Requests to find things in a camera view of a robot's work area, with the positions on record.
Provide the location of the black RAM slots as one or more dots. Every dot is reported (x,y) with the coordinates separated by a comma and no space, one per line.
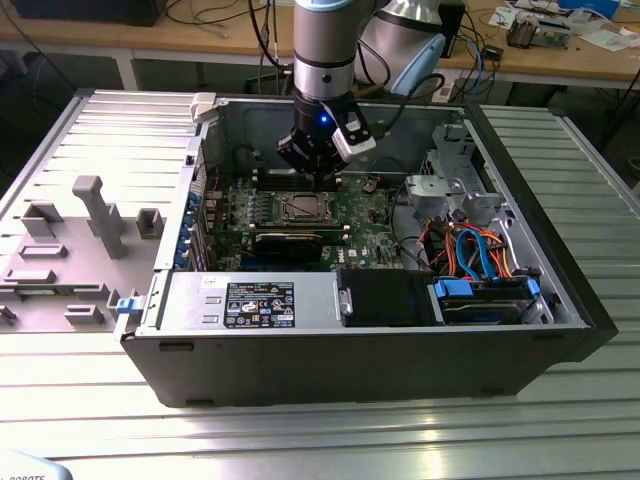
(300,228)
(270,181)

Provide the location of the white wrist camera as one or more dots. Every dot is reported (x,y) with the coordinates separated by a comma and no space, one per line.
(357,145)

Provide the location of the blue cardboard box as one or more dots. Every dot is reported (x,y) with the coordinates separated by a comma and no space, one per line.
(590,4)

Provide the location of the black open PC case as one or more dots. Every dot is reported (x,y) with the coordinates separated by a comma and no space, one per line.
(325,365)

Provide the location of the pale teach pendant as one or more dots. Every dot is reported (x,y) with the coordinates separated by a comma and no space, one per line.
(30,467)

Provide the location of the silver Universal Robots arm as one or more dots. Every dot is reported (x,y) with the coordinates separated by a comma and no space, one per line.
(322,50)

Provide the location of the small black adapter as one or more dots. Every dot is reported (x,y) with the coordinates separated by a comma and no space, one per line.
(494,51)

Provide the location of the white plastic case clip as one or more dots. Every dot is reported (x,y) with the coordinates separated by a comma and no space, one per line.
(204,106)

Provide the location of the wooden desk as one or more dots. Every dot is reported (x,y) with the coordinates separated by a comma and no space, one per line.
(200,35)

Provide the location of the grey metal drive cage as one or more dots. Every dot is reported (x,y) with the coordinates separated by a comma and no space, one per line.
(450,185)

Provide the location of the green motherboard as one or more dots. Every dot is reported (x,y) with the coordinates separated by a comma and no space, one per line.
(365,235)

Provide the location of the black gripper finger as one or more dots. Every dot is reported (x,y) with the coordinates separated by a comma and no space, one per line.
(336,166)
(295,150)

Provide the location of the CPU socket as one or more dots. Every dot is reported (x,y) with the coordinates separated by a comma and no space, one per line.
(285,217)

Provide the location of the black monitor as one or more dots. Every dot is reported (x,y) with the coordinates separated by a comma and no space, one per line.
(90,12)

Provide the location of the silver CPU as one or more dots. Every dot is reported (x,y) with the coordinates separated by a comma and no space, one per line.
(307,207)

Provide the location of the white papers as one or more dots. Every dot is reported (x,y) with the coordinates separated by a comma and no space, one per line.
(605,40)

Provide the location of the black graphics card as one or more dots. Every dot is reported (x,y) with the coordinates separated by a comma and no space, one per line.
(287,247)

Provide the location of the grey power supply unit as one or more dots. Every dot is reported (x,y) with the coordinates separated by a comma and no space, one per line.
(190,300)

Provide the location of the black tower box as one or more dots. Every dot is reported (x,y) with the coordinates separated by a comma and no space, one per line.
(457,25)

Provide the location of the copper wound transformer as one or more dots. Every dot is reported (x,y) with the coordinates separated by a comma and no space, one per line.
(522,31)

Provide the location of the grey metal box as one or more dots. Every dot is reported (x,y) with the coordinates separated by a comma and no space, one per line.
(555,32)

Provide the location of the white label card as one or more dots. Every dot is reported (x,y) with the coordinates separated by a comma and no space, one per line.
(445,92)

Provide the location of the hard disk in blue carrier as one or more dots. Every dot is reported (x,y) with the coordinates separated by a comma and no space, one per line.
(480,310)

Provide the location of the grey parts rack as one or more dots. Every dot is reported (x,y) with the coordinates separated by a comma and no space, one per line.
(75,280)

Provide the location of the blue case latch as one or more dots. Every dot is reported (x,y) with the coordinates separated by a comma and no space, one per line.
(129,306)

